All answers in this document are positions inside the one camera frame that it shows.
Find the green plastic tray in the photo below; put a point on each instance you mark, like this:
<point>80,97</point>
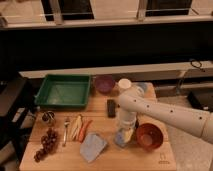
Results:
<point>64,91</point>

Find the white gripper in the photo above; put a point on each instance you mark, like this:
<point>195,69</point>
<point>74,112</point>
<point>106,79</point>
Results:
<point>126,120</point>

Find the red-orange bowl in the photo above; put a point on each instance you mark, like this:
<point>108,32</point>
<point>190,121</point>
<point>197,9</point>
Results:
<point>149,136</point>

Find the white paper cup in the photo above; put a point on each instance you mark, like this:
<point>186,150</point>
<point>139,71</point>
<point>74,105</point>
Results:
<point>124,84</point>

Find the black box at right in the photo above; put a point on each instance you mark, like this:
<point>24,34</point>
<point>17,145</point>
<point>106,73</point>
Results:
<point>201,99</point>

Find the black chair at left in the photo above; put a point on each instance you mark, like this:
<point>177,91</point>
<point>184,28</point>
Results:
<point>16,100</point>

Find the bunch of dark grapes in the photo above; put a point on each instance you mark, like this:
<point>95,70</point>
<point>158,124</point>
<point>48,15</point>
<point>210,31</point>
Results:
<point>48,142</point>

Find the orange carrot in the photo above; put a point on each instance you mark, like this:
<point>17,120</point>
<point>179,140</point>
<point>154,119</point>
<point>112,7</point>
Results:
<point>83,130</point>

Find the black rectangular remote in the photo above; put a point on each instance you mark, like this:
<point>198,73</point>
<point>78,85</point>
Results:
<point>111,108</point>

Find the blue-grey cloth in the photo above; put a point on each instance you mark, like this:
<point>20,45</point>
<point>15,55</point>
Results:
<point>92,147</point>

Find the light blue cup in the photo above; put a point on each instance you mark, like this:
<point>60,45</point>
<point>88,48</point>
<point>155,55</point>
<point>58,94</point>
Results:
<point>142,86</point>

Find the silver fork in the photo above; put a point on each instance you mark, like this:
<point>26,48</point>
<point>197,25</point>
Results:
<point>66,124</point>

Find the purple bowl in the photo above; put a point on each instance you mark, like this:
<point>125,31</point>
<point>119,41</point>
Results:
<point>104,83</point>

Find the small dark metal cup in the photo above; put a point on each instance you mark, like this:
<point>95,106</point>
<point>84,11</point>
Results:
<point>48,117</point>

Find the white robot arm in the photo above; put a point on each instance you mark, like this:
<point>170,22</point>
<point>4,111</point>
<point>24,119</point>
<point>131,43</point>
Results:
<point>196,122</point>

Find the peeled banana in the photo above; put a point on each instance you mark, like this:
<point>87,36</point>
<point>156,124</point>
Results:
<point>76,127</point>

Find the blue sponge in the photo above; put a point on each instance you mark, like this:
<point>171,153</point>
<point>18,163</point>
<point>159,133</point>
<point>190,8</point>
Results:
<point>119,140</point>

